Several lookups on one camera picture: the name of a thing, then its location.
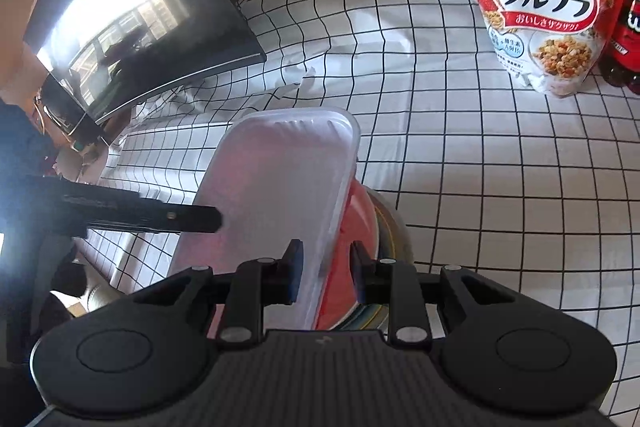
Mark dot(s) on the stainless steel bowl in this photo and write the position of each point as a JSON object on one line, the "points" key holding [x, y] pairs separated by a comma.
{"points": [[396, 227]]}

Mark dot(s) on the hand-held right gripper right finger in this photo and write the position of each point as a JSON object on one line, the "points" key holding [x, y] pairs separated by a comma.
{"points": [[358, 274]]}

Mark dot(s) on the red and white baking dish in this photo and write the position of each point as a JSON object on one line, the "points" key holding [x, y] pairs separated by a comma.
{"points": [[280, 167]]}

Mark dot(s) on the red bottle with panda cap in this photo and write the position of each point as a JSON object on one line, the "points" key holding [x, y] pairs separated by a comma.
{"points": [[627, 39]]}

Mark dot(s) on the black computer monitor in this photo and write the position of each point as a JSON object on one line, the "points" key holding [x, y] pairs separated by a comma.
{"points": [[135, 7]]}

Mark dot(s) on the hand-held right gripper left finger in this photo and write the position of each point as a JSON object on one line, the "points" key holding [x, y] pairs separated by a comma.
{"points": [[296, 274]]}

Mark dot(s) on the white black checked tablecloth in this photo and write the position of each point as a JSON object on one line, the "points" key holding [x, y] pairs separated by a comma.
{"points": [[475, 157]]}

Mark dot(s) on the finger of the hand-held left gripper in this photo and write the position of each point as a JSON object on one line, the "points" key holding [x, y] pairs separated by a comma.
{"points": [[185, 218]]}

